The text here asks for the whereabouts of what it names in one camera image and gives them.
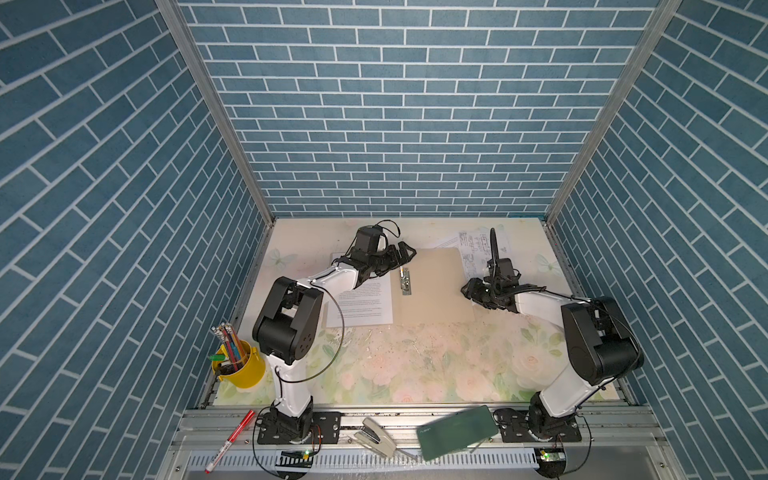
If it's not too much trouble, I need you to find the small-text printed paper sheet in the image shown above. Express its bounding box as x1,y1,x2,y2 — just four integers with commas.
434,234,460,248

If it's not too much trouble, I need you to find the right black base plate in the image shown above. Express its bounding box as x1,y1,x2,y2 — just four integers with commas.
493,408,582,443

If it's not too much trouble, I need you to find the grey stapler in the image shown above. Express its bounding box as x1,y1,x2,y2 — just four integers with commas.
353,417,397,459

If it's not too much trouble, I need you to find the coloured pencils bundle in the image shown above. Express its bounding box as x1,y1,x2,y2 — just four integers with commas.
211,322,250,371

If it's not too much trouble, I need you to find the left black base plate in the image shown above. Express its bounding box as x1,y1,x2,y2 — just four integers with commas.
256,411,342,445

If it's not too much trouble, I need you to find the diagram printed paper sheet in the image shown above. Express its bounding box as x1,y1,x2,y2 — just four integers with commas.
457,227,492,280

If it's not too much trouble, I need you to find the controller board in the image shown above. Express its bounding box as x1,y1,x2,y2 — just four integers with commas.
534,448,567,479
274,451,314,480

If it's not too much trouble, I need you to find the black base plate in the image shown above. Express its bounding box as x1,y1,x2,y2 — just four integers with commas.
256,411,342,445
493,408,582,443

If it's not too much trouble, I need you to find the green notebook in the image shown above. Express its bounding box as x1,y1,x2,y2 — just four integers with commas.
416,405,499,461

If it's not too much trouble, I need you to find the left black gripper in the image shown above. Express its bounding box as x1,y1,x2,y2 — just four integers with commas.
365,240,415,275

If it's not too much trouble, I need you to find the text printed paper sheet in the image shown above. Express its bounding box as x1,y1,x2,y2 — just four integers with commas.
325,275,394,328

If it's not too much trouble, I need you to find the left controller board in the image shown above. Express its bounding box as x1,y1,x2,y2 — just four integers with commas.
274,451,314,480

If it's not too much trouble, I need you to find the red white marker pen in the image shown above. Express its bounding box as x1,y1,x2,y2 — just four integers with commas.
204,410,256,474

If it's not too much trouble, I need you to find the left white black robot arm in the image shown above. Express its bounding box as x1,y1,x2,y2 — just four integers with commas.
252,222,417,443

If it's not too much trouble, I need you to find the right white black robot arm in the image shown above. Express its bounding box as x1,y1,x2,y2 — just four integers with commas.
461,258,644,442

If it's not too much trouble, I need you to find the right controller board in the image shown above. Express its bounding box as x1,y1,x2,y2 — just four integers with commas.
534,448,567,479

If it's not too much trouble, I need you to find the metal folder clip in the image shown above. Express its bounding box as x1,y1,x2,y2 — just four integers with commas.
399,267,412,296

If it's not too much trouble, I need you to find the beige cardboard file folder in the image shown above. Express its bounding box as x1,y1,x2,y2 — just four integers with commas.
387,248,474,327

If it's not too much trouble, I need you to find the yellow pen holder cup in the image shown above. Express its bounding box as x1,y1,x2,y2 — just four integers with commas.
211,340,267,390

